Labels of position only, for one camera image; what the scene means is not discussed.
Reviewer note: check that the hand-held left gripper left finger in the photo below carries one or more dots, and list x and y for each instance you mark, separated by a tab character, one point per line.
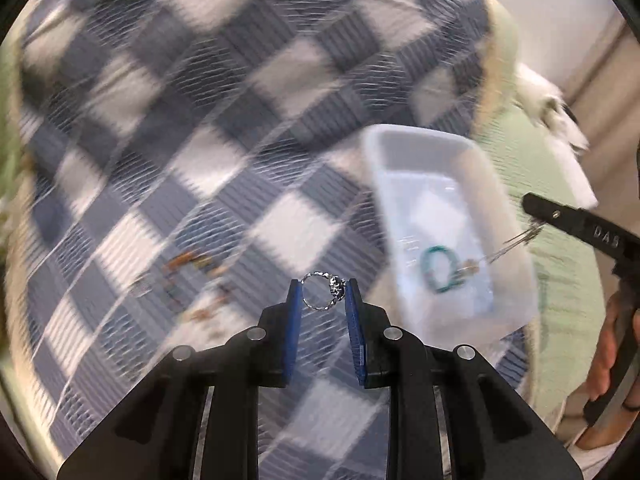
295	320

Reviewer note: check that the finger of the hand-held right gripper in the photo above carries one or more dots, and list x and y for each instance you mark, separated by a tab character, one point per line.
552	212

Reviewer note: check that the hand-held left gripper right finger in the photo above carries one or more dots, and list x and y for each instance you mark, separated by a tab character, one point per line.
354	320

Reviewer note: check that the white plastic tray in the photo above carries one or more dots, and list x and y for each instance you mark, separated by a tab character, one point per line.
450	200

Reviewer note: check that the person's right hand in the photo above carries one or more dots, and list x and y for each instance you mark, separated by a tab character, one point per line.
602	355

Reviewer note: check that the green quilted cover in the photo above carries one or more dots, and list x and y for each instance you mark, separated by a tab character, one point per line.
565	285

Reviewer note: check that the white fluffy blanket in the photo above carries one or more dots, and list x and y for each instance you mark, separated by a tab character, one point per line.
540	95

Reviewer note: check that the navy and cream patterned cloth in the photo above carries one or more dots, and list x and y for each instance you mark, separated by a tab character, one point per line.
200	110

